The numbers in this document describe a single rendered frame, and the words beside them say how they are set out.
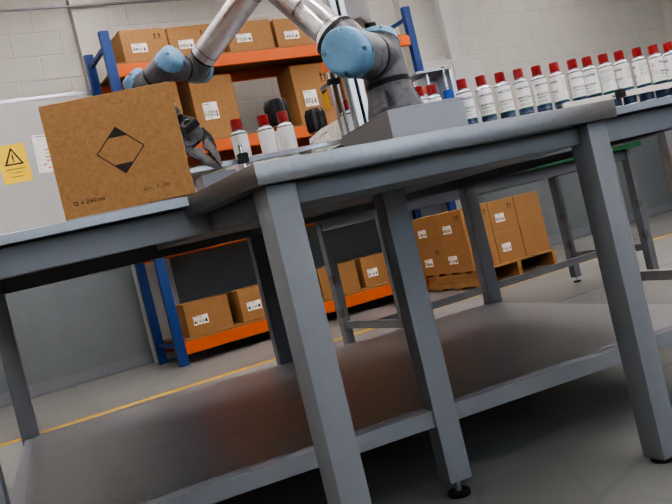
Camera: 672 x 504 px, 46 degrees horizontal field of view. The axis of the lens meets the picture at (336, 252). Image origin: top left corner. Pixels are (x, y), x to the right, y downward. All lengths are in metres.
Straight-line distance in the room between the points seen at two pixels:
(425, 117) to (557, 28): 7.79
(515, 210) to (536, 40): 3.23
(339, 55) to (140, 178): 0.55
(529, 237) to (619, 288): 4.81
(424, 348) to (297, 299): 0.57
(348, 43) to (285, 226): 0.66
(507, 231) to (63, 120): 5.01
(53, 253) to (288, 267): 0.55
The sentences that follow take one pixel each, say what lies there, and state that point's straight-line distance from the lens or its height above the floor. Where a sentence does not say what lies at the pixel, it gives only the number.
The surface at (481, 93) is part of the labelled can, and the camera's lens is 2.73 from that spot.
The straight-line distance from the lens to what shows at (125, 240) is 1.71.
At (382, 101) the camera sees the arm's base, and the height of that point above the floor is 0.98.
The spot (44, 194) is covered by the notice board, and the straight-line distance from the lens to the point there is 6.50.
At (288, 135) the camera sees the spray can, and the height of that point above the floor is 1.01.
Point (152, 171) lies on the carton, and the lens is 1.89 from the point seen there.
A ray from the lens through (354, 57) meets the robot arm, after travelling 1.91.
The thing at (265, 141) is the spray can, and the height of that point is 1.00.
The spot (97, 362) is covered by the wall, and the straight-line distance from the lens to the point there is 6.61.
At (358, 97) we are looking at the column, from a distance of 2.38.
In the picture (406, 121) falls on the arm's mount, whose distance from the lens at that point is 1.92.
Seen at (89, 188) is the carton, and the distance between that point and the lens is 1.90.
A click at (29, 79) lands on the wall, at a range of 6.82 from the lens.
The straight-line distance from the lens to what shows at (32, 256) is 1.71.
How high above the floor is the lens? 0.68
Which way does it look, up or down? 1 degrees down
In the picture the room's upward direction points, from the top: 13 degrees counter-clockwise
